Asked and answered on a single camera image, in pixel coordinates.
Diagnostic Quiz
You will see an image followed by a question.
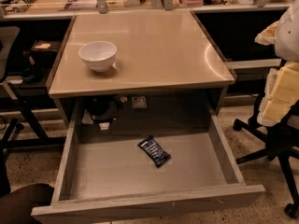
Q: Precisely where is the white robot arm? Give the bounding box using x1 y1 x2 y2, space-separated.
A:
255 0 299 127

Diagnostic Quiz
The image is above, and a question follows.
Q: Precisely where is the black box with label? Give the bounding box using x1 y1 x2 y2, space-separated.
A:
30 40 61 68

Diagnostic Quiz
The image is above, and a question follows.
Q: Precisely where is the dark round object bottom left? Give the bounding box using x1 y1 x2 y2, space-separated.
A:
0 183 54 224

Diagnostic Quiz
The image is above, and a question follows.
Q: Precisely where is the black office chair right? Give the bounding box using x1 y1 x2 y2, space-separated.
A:
233 92 299 218

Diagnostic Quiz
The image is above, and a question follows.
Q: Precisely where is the open grey wooden drawer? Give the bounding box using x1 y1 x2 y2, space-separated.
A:
32 105 264 224

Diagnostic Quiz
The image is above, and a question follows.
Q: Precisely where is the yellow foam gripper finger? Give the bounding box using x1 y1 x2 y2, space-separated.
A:
257 63 299 127
254 21 278 46

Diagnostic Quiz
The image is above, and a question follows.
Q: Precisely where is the grey office chair left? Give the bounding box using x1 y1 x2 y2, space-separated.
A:
0 26 20 149

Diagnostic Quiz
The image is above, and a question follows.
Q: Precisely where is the white ceramic bowl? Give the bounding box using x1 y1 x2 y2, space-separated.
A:
78 41 118 72

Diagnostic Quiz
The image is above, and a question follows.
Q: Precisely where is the beige top counter cabinet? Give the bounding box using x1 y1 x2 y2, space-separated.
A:
48 10 235 123

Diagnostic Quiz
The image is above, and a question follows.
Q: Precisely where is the blue rxbar snack bar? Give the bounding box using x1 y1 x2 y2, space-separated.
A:
137 136 171 168

